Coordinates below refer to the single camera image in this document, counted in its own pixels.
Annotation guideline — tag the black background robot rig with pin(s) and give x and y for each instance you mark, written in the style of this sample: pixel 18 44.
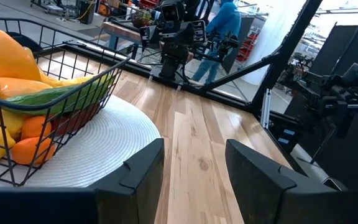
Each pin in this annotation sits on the black background robot rig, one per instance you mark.
pixel 337 96

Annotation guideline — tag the black room divider panel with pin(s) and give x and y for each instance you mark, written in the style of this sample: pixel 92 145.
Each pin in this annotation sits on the black room divider panel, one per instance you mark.
pixel 356 46

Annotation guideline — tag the green cucumber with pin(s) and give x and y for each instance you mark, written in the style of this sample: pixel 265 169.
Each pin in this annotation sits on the green cucumber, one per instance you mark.
pixel 42 98

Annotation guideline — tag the small round orange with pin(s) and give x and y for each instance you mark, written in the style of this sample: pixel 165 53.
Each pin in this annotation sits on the small round orange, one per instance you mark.
pixel 33 127

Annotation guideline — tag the red storage bins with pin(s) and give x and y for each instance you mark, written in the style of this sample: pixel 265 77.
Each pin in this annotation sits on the red storage bins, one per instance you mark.
pixel 247 46

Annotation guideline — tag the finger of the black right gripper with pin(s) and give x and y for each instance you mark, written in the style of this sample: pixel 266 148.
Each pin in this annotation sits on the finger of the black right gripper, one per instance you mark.
pixel 199 31
pixel 148 35

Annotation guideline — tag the potted plant dark pot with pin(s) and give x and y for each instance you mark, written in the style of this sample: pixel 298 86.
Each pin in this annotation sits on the potted plant dark pot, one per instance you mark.
pixel 141 19

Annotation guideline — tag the black cabinet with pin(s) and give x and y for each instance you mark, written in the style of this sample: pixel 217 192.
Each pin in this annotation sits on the black cabinet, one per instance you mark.
pixel 86 11

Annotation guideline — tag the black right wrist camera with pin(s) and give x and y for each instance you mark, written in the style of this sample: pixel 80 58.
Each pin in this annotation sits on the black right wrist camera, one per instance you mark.
pixel 170 12

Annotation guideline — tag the large orange papaya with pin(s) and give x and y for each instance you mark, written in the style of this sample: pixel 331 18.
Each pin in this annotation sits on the large orange papaya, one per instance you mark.
pixel 5 53

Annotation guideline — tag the person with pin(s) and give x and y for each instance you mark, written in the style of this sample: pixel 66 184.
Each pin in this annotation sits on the person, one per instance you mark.
pixel 225 21

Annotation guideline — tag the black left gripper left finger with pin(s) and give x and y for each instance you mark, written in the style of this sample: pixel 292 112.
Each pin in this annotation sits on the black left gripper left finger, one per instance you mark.
pixel 135 186

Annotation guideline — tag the background wooden table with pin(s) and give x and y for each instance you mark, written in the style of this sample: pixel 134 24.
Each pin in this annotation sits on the background wooden table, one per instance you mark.
pixel 120 31

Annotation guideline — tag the white round plate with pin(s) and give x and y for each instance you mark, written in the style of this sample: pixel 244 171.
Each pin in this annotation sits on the white round plate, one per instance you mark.
pixel 104 146

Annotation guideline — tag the bright red long pepper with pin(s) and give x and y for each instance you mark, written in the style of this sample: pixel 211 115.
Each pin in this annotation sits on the bright red long pepper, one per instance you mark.
pixel 30 152

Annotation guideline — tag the yellow-green mango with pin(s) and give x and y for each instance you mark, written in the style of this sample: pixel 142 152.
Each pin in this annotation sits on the yellow-green mango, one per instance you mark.
pixel 59 81

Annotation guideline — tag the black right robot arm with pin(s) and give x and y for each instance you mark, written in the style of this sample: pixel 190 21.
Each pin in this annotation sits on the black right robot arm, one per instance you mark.
pixel 172 59

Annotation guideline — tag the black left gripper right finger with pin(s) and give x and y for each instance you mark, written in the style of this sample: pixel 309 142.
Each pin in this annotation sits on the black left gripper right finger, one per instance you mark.
pixel 266 193

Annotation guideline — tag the dark red pepper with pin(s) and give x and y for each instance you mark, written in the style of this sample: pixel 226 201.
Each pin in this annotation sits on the dark red pepper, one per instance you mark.
pixel 73 119

